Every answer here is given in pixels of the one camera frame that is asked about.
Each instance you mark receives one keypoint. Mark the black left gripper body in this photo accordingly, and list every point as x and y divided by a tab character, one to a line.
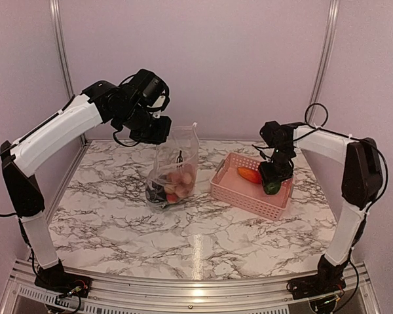
148	131

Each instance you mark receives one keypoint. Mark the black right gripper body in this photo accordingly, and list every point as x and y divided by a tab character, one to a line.
277	170

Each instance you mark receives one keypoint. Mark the green avocado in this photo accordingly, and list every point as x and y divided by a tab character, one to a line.
272	188

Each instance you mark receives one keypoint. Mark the orange carrot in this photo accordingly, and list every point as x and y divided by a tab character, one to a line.
250	175

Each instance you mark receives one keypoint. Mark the clear zip top bag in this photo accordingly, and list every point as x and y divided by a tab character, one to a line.
182	147

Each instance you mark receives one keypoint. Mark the bunch of red lychees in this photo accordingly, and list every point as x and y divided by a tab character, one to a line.
179	183

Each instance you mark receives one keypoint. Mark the dark purple eggplant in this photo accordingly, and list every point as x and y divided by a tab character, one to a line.
155	193

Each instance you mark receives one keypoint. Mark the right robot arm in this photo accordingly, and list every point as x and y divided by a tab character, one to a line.
362	180

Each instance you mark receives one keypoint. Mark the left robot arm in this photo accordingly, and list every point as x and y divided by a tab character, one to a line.
136	104

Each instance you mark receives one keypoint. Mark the pink plastic basket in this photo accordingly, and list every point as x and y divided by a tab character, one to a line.
228	186

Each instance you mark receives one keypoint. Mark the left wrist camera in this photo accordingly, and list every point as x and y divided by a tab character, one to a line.
159	106

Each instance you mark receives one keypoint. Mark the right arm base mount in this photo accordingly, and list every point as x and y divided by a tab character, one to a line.
312	285

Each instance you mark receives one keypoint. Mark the left aluminium corner post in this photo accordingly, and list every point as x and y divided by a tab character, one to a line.
58	30

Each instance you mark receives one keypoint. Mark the aluminium corner post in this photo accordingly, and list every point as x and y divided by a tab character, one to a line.
327	47
58	30

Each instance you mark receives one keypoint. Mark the right aluminium corner post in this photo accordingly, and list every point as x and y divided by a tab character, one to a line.
327	47

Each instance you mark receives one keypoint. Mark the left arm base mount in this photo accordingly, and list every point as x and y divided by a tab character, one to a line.
66	283

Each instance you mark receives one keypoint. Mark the aluminium front table rail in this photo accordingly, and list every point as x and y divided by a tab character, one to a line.
122	294

